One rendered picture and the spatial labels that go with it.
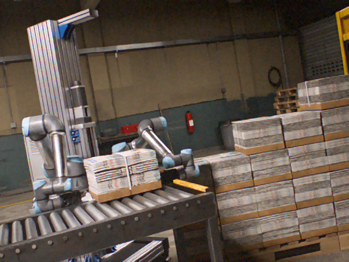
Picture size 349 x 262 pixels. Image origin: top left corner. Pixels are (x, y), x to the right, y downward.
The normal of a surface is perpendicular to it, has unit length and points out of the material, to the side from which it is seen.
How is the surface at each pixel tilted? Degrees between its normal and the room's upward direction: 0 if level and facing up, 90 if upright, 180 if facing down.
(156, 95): 90
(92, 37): 90
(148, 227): 90
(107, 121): 90
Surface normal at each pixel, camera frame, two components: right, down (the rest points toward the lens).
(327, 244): 0.10, 0.04
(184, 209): 0.39, -0.02
